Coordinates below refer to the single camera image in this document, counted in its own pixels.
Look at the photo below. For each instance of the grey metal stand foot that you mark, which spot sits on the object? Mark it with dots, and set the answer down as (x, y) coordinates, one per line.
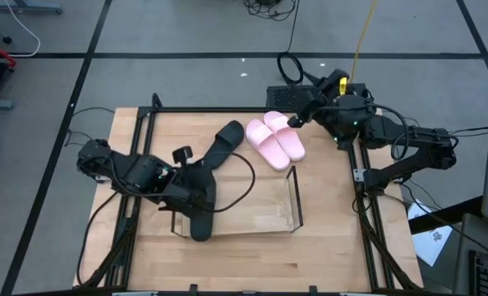
(26, 7)

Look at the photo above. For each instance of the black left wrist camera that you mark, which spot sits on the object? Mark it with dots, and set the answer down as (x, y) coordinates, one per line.
(182, 155)

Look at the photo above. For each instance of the white paper sheet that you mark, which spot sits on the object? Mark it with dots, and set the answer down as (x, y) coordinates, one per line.
(431, 242)

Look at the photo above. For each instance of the pink slide sandal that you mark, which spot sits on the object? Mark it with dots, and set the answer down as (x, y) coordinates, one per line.
(268, 146)
(287, 137)

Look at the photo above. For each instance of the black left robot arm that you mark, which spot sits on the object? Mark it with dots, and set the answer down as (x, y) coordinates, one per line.
(137, 172)

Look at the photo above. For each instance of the black perforated computer box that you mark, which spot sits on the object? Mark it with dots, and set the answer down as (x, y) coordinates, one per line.
(285, 96)

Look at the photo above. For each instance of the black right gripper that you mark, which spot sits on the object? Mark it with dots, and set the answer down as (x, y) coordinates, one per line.
(317, 106)

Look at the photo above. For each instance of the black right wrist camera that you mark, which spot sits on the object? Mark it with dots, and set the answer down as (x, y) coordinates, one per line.
(332, 82)

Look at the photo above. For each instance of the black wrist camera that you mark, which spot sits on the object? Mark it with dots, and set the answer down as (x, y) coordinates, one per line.
(182, 155)
(332, 82)

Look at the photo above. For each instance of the silver metal bracket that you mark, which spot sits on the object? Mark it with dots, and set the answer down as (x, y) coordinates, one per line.
(359, 174)

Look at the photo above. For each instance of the grey desk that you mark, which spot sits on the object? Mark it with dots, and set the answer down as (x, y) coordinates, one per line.
(463, 246)

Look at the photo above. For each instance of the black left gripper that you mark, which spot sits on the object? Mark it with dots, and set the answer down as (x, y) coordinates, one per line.
(188, 187)

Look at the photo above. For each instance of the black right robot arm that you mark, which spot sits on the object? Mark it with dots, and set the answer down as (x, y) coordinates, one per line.
(424, 144)

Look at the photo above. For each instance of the black aluminium rig frame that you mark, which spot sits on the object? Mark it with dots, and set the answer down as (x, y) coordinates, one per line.
(207, 109)

